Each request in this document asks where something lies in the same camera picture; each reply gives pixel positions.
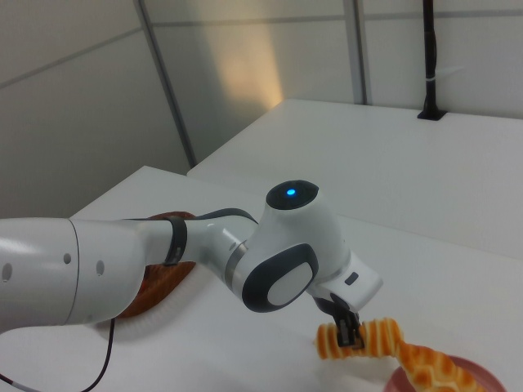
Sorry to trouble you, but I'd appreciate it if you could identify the striped toy bread roll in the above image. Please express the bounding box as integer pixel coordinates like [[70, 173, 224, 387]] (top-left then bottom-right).
[[315, 317, 404, 361]]

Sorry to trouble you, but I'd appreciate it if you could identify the black camera pole with base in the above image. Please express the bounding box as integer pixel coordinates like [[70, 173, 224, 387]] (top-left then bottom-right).
[[416, 0, 446, 122]]

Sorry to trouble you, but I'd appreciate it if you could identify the pink plate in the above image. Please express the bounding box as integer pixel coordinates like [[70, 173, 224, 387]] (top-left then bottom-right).
[[383, 354, 507, 392]]

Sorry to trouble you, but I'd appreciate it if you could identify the brown woven basket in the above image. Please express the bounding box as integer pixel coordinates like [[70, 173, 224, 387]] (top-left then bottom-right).
[[122, 210, 196, 319]]

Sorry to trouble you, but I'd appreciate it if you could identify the grey partition post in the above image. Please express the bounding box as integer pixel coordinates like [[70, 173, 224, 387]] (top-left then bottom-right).
[[351, 0, 373, 105]]

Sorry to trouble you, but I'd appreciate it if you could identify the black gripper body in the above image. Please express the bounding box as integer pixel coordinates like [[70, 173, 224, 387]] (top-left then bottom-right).
[[313, 291, 351, 323]]

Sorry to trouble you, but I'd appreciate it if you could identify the toy croissant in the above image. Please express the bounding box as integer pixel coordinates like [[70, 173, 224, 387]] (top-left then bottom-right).
[[394, 341, 485, 392]]

